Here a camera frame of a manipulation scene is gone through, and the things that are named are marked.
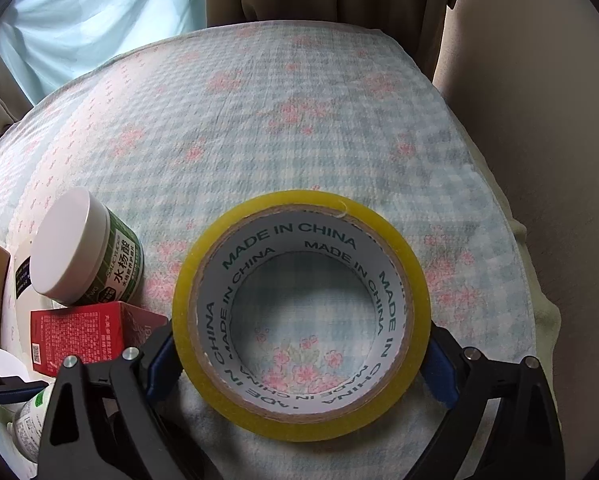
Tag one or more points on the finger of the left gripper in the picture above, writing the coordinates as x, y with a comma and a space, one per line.
16, 390

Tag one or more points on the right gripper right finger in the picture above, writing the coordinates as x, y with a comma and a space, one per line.
525, 441

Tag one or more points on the white remote control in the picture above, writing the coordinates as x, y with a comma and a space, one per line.
25, 301

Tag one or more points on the yellow packing tape roll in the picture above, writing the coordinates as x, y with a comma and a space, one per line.
301, 315

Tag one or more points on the white pill bottle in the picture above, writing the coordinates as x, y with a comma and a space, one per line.
28, 423

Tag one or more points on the red cardboard box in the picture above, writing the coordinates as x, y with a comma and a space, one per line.
95, 333

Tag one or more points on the floral checkered bed quilt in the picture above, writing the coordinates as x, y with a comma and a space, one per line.
171, 136

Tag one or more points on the green jar white lid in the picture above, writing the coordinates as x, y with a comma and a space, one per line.
84, 254

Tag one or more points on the light blue curtain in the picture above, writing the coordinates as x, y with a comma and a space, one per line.
47, 43

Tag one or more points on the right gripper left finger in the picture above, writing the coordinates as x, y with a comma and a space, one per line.
102, 422

